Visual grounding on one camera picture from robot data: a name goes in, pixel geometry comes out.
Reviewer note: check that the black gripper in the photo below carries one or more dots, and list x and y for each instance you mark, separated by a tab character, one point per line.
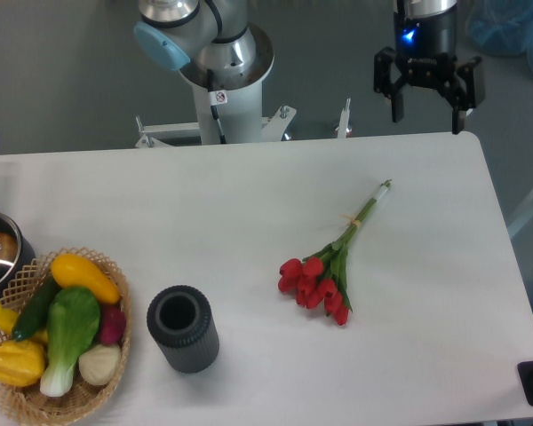
425	54

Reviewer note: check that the red tulip bouquet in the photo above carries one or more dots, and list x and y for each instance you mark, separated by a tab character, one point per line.
320	280

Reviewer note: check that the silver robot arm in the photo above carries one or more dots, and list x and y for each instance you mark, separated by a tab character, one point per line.
213	45

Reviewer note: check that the blue plastic bag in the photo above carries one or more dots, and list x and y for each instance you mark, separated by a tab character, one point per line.
502	28

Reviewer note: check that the dark grey ribbed vase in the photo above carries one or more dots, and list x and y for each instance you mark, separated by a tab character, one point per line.
181	322

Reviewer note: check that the purple radish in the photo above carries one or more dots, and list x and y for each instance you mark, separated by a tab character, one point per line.
112	325

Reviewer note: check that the yellow squash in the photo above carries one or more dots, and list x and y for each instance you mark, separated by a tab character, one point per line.
71	270

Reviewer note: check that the green bok choy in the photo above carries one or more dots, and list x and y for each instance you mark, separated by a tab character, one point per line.
73	322

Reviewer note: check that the white garlic bulb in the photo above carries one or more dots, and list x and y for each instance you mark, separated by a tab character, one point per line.
98	365

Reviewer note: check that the dark green cucumber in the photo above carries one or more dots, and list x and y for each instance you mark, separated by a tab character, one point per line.
34	315

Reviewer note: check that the small yellow gourd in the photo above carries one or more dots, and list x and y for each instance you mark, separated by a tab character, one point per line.
8	318

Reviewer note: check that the yellow bell pepper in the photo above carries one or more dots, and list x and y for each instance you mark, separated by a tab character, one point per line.
21	363

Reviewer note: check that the woven wicker basket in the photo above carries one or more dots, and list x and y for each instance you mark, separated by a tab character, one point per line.
28	406

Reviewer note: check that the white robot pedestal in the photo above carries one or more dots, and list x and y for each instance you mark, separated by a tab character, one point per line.
223	117

